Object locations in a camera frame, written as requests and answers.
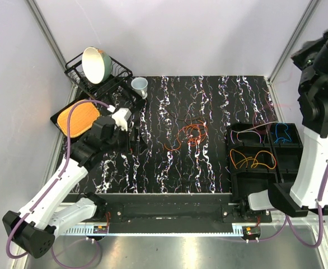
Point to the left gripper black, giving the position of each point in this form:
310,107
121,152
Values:
132,147

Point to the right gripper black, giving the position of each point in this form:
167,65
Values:
299,56

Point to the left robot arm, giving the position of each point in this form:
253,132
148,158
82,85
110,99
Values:
37,224

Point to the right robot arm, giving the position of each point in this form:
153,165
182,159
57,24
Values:
309,191

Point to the orange woven mat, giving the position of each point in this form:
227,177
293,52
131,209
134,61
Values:
78,119

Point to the light blue cup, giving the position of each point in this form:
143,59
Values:
140,85

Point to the black flat tray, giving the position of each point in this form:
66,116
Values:
63,123

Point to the cream and green bowl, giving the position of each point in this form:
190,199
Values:
97,65

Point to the black compartment organizer tray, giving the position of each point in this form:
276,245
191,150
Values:
262,155

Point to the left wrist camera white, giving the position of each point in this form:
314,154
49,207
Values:
120,117

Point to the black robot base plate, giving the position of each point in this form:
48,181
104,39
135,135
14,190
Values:
179,214

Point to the black wire dish rack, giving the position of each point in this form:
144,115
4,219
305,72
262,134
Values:
115,87

